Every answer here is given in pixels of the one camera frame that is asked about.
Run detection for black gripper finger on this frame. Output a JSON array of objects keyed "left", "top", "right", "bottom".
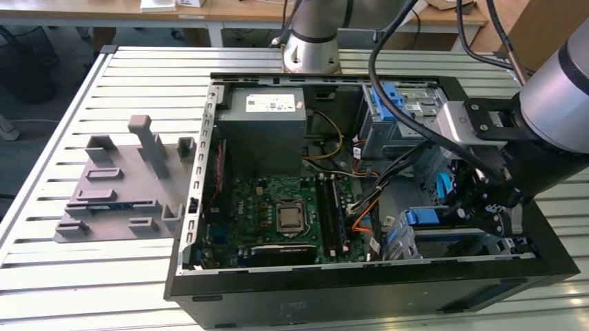
[
  {"left": 452, "top": 165, "right": 488, "bottom": 221},
  {"left": 477, "top": 205, "right": 511, "bottom": 239}
]

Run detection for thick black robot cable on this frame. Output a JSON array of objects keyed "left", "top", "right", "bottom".
[{"left": 367, "top": 0, "right": 511, "bottom": 185}]

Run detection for black cable bundle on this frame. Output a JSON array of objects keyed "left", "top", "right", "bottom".
[{"left": 357, "top": 141, "right": 441, "bottom": 208}]

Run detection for green motherboard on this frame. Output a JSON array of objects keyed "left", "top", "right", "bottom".
[{"left": 226, "top": 174, "right": 368, "bottom": 268}]

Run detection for white furniture leg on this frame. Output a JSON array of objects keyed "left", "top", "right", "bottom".
[{"left": 0, "top": 113, "right": 22, "bottom": 142}]

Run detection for grey parts rack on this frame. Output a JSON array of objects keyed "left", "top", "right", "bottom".
[{"left": 51, "top": 115, "right": 198, "bottom": 244}]

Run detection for cable with silver connector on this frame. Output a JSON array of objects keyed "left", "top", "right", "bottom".
[{"left": 268, "top": 0, "right": 303, "bottom": 48}]

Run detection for wooden cabinet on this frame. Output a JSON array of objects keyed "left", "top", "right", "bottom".
[{"left": 468, "top": 0, "right": 589, "bottom": 75}]

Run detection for hard disk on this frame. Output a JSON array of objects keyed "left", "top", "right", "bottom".
[{"left": 388, "top": 205, "right": 465, "bottom": 257}]

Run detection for grey power supply unit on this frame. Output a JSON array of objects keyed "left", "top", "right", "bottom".
[{"left": 214, "top": 86, "right": 308, "bottom": 177}]

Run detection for black PC case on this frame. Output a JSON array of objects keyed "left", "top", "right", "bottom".
[{"left": 164, "top": 71, "right": 580, "bottom": 329}]

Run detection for yellow wires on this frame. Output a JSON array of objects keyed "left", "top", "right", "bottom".
[{"left": 301, "top": 109, "right": 345, "bottom": 161}]

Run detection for thin black cable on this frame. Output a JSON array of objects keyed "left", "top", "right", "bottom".
[
  {"left": 486, "top": 0, "right": 530, "bottom": 82},
  {"left": 453, "top": 0, "right": 514, "bottom": 68}
]

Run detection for CPU socket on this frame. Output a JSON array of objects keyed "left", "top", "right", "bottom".
[{"left": 270, "top": 197, "right": 312, "bottom": 239}]

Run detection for white tube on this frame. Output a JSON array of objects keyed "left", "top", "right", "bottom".
[{"left": 401, "top": 0, "right": 428, "bottom": 23}]

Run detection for silver CPU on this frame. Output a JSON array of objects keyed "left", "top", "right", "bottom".
[{"left": 278, "top": 208, "right": 303, "bottom": 229}]

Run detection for metal drive cage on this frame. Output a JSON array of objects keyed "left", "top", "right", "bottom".
[{"left": 359, "top": 82, "right": 449, "bottom": 160}]

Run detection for metal disk bay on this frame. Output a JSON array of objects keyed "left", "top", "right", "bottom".
[{"left": 395, "top": 205, "right": 523, "bottom": 260}]

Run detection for wooden desk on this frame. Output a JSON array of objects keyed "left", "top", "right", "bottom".
[{"left": 0, "top": 0, "right": 490, "bottom": 48}]

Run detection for black camera bracket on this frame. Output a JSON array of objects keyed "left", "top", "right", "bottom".
[{"left": 461, "top": 98, "right": 524, "bottom": 141}]

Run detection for black graphics card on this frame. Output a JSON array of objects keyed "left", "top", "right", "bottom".
[{"left": 246, "top": 242, "right": 317, "bottom": 267}]

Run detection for blue data wire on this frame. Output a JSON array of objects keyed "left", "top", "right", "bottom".
[{"left": 433, "top": 170, "right": 456, "bottom": 207}]

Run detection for cardboard piece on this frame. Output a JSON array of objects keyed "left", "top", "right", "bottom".
[{"left": 427, "top": 0, "right": 475, "bottom": 17}]

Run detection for blue drive latch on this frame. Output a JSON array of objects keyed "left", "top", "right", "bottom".
[{"left": 371, "top": 84, "right": 407, "bottom": 122}]

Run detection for blue labelled RAM stick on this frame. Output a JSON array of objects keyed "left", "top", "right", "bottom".
[{"left": 86, "top": 203, "right": 134, "bottom": 212}]

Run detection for orange red board wires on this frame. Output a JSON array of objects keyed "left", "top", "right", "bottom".
[{"left": 349, "top": 212, "right": 373, "bottom": 235}]

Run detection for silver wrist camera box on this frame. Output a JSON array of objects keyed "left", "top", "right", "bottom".
[{"left": 433, "top": 101, "right": 511, "bottom": 149}]

